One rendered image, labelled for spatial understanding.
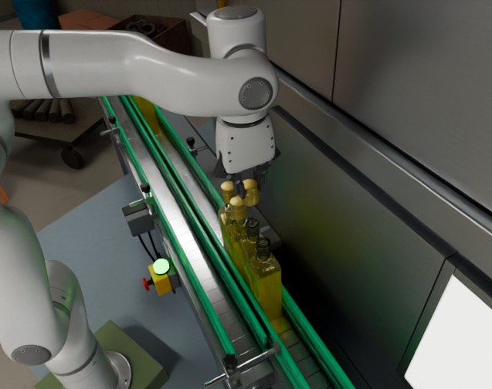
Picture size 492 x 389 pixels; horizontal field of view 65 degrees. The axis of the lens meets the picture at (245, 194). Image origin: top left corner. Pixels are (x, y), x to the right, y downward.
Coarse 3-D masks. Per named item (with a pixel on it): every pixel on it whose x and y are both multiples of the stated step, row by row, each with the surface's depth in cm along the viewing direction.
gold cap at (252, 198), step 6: (246, 180) 76; (252, 180) 76; (246, 186) 75; (252, 186) 75; (246, 192) 75; (252, 192) 75; (258, 192) 76; (246, 198) 76; (252, 198) 76; (258, 198) 77; (246, 204) 77; (252, 204) 77
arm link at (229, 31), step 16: (208, 16) 55; (224, 16) 53; (240, 16) 53; (256, 16) 53; (208, 32) 55; (224, 32) 52; (240, 32) 52; (256, 32) 53; (224, 48) 54; (240, 48) 53; (256, 48) 54
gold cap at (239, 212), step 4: (236, 196) 86; (232, 200) 85; (236, 200) 85; (240, 200) 85; (232, 204) 85; (236, 204) 84; (240, 204) 84; (232, 208) 85; (236, 208) 84; (240, 208) 85; (244, 208) 85; (232, 212) 86; (236, 212) 85; (240, 212) 85; (244, 212) 86; (232, 216) 87; (236, 216) 86; (240, 216) 86; (244, 216) 87; (236, 220) 87; (240, 220) 87
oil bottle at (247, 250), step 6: (240, 240) 87; (246, 240) 86; (240, 246) 88; (246, 246) 85; (252, 246) 85; (240, 252) 90; (246, 252) 85; (252, 252) 85; (240, 258) 92; (246, 258) 86; (246, 264) 88; (246, 270) 90; (246, 276) 92; (246, 282) 95
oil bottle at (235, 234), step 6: (228, 228) 91; (234, 228) 89; (240, 228) 89; (228, 234) 92; (234, 234) 89; (240, 234) 88; (228, 240) 95; (234, 240) 89; (234, 246) 91; (234, 252) 93; (234, 258) 95; (234, 264) 98; (240, 264) 95; (240, 270) 96
